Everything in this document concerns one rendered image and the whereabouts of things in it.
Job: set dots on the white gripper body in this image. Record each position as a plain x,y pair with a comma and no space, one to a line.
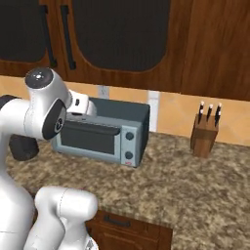
91,108

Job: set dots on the dark grey round container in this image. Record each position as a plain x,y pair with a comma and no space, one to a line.
23,148

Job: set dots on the wooden cupboard door dark pane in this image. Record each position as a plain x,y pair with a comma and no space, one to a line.
19,29
123,35

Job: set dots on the toaster oven glass door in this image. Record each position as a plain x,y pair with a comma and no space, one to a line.
88,140

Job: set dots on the dark toaster oven knob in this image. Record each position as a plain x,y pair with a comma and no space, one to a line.
130,135
129,155

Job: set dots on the wooden drawer front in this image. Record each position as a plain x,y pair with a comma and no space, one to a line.
143,236

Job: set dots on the tall white wall plate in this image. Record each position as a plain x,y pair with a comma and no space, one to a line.
154,110

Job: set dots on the wooden knife block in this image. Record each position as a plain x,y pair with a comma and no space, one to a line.
203,140

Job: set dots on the grey toaster oven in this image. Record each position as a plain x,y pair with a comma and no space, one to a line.
136,117

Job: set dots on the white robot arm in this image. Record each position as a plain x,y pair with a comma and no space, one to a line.
19,201

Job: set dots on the plain wooden cupboard door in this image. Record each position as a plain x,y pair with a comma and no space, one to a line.
221,49

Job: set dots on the small white wall outlet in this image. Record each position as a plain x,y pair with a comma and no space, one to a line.
104,92

